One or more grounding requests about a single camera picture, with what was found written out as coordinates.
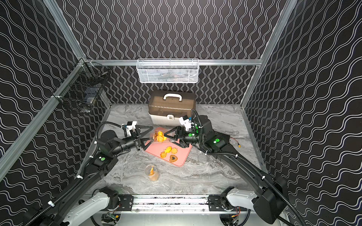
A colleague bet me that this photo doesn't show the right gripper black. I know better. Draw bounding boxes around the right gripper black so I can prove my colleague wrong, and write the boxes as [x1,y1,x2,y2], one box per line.
[164,127,206,147]

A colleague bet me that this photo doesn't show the orange flower cookie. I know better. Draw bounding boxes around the orange flower cookie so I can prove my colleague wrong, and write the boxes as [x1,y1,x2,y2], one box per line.
[171,148,178,154]

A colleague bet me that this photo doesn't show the clear cookie jar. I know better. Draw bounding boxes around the clear cookie jar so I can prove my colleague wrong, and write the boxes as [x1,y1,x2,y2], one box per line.
[144,164,159,181]
[150,127,172,144]

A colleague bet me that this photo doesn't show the brown heart cookie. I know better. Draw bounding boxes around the brown heart cookie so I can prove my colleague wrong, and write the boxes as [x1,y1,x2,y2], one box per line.
[169,154,178,163]

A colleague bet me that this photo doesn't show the orange swirl cookie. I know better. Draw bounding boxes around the orange swirl cookie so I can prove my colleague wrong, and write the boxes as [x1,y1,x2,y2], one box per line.
[160,152,167,158]

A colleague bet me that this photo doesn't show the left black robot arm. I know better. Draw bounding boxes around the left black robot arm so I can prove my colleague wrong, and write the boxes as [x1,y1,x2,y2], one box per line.
[23,125,153,226]

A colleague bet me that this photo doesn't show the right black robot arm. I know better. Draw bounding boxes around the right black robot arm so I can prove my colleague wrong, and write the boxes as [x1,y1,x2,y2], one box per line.
[164,109,306,226]

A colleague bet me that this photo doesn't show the pink plastic tray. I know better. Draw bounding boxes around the pink plastic tray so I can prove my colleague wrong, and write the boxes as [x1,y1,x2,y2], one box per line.
[146,142,192,167]

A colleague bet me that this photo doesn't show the brown white storage box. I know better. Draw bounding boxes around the brown white storage box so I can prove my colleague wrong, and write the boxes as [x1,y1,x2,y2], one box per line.
[148,90,196,126]

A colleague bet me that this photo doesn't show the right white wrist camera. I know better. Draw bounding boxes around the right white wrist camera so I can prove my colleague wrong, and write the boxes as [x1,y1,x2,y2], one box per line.
[179,115,192,131]

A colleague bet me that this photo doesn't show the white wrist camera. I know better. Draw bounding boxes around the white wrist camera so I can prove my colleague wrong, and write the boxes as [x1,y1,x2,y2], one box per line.
[179,115,192,131]
[125,121,137,137]

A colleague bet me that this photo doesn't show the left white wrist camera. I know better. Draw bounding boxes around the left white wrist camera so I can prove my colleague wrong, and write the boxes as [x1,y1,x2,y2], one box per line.
[125,121,137,137]

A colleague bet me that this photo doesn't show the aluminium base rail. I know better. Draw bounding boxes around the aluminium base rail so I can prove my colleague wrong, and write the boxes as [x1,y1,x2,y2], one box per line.
[56,194,286,214]

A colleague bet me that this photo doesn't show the white wire wall basket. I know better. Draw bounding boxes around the white wire wall basket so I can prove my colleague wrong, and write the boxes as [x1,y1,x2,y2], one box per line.
[136,58,200,83]

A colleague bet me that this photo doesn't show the black wire wall basket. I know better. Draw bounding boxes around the black wire wall basket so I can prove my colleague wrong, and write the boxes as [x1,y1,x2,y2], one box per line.
[55,59,111,114]

